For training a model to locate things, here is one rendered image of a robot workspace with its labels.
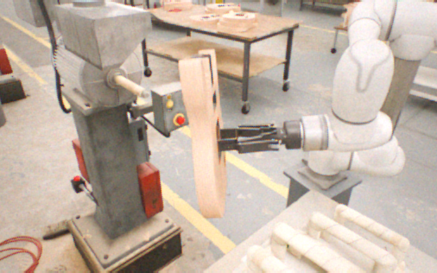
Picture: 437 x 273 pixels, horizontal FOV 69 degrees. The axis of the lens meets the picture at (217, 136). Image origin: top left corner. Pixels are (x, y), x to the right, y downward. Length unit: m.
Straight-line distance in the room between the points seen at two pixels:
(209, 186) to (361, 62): 0.39
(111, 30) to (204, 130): 0.43
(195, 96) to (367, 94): 0.35
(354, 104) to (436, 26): 0.60
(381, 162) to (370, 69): 0.89
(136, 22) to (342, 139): 0.64
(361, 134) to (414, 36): 0.55
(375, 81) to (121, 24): 0.67
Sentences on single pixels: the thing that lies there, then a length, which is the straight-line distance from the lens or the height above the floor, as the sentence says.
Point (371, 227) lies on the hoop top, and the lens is 0.99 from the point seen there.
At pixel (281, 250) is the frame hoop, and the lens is 0.72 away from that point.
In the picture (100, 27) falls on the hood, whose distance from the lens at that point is 0.96.
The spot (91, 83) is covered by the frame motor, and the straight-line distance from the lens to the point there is 1.30.
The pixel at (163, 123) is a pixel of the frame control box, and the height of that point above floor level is 0.97.
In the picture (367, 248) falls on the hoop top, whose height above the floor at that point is 1.13.
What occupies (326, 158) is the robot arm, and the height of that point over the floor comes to 0.85.
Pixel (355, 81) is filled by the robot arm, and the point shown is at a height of 1.46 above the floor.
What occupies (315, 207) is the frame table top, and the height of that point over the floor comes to 0.93.
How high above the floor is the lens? 1.70
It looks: 31 degrees down
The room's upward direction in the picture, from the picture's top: straight up
